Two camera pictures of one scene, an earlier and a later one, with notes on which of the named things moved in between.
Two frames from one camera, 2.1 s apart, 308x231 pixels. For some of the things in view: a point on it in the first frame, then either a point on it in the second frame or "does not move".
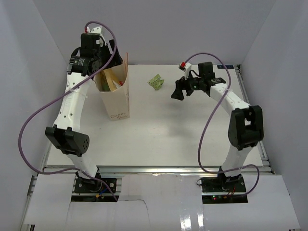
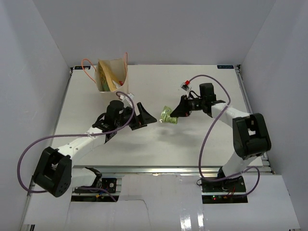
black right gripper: (182, 84) to (184, 109)
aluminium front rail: (161, 170) does not move
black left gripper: (116, 60) to (145, 118)
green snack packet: (156, 82) to (165, 117)
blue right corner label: (226, 66) does not move
